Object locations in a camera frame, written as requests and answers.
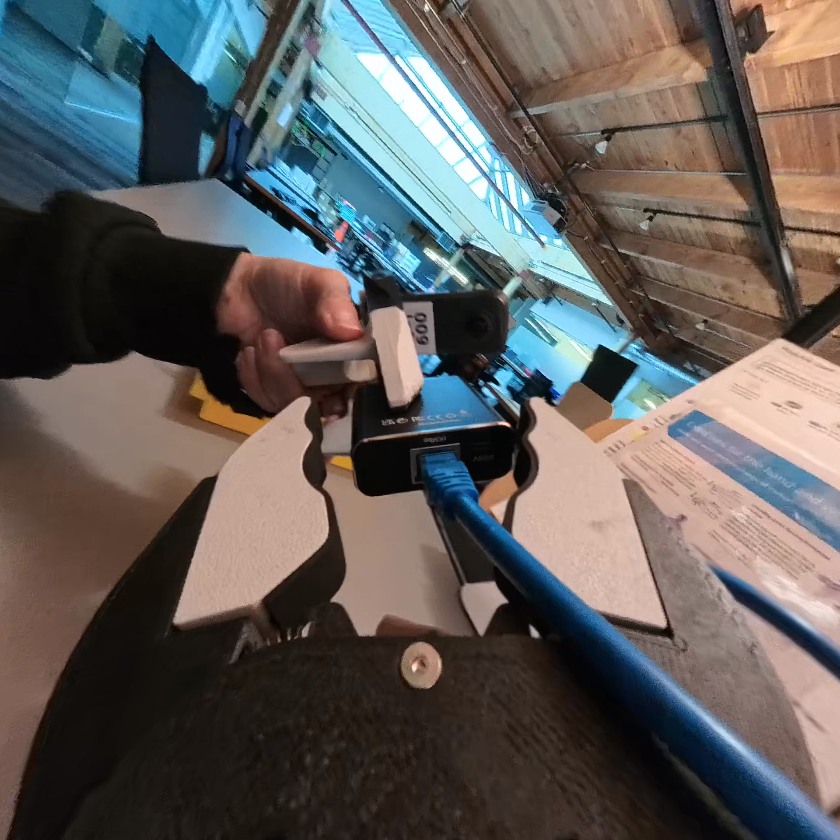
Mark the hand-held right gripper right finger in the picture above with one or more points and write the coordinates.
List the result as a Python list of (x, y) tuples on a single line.
[(590, 525)]

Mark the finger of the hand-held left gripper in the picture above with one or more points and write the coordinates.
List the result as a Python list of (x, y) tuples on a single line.
[(397, 361), (338, 438)]

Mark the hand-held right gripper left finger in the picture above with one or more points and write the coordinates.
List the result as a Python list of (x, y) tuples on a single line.
[(256, 525)]

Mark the black network splitter box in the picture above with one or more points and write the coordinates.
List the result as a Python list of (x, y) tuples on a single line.
[(387, 466)]

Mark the yellow plastic bin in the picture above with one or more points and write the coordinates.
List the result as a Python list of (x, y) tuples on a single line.
[(223, 413)]

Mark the person's left forearm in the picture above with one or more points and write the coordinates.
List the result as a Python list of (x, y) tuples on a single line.
[(98, 282)]

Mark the person's left hand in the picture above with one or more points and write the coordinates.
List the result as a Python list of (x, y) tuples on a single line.
[(289, 295)]

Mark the white ceiling projector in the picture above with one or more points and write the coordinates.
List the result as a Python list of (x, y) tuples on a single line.
[(548, 213)]

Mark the printed instruction sheet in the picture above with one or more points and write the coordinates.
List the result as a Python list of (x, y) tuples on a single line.
[(741, 492)]

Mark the ceiling track spot lamps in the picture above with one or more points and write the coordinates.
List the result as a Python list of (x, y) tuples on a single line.
[(602, 143)]

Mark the dark partition panel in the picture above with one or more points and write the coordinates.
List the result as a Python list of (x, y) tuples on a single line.
[(172, 111)]

